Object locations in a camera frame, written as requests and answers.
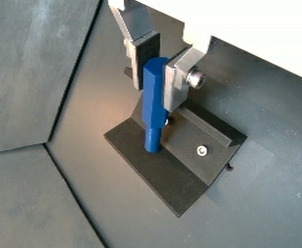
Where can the blue stepped peg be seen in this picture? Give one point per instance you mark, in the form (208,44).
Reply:
(153,112)

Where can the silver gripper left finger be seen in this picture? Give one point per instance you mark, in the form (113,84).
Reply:
(140,39)

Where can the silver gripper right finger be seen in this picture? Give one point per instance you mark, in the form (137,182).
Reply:
(177,79)

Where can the black angle bracket fixture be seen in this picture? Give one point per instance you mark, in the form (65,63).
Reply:
(198,144)

